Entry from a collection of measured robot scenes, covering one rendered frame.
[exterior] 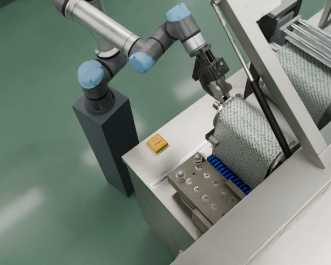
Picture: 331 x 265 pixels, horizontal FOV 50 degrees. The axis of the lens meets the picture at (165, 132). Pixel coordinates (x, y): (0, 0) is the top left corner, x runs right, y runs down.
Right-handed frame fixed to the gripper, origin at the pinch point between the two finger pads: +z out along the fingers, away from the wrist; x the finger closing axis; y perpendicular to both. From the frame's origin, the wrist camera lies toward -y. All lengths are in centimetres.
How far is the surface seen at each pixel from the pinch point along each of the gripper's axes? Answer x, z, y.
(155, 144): -19.5, 7.2, -37.4
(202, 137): -0.6, 16.3, -32.9
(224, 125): -8.1, 5.9, 5.9
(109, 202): -43, 42, -129
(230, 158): -8.3, 19.7, -2.8
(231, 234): -43, 5, 56
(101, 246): -64, 57, -116
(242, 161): -8.3, 20.7, 4.4
